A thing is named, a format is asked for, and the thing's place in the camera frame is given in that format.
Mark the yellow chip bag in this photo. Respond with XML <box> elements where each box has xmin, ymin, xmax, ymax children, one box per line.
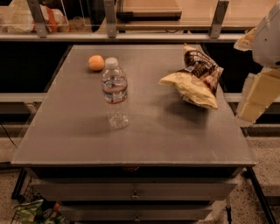
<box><xmin>159</xmin><ymin>70</ymin><xmax>218</xmax><ymax>109</ymax></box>

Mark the clear plastic water bottle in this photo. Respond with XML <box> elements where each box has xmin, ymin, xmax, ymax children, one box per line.
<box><xmin>101</xmin><ymin>58</ymin><xmax>129</xmax><ymax>129</ymax></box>

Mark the white plastic bag on shelf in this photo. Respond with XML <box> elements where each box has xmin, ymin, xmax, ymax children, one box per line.
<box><xmin>0</xmin><ymin>0</ymin><xmax>70</xmax><ymax>37</ymax></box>

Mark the green snack bag in basket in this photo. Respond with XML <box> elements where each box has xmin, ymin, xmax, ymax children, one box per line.
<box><xmin>15</xmin><ymin>199</ymin><xmax>66</xmax><ymax>224</ymax></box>

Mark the wooden tray on shelf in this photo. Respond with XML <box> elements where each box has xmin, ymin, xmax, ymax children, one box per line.
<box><xmin>116</xmin><ymin>0</ymin><xmax>182</xmax><ymax>21</ymax></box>

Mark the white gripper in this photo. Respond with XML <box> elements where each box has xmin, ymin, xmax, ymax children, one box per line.
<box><xmin>234</xmin><ymin>3</ymin><xmax>280</xmax><ymax>127</ymax></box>

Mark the grey drawer cabinet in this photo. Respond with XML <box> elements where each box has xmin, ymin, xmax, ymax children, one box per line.
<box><xmin>12</xmin><ymin>45</ymin><xmax>256</xmax><ymax>223</ymax></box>

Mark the black wire basket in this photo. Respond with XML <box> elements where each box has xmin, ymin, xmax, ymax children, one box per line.
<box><xmin>10</xmin><ymin>169</ymin><xmax>42</xmax><ymax>224</ymax></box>

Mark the brown snack bag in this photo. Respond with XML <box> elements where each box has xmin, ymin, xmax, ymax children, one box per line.
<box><xmin>184</xmin><ymin>44</ymin><xmax>223</xmax><ymax>95</ymax></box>

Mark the metal shelf rail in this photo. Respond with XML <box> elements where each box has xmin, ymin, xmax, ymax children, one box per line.
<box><xmin>0</xmin><ymin>0</ymin><xmax>252</xmax><ymax>43</ymax></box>

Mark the orange fruit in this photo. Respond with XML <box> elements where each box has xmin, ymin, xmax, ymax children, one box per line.
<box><xmin>88</xmin><ymin>55</ymin><xmax>104</xmax><ymax>71</ymax></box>

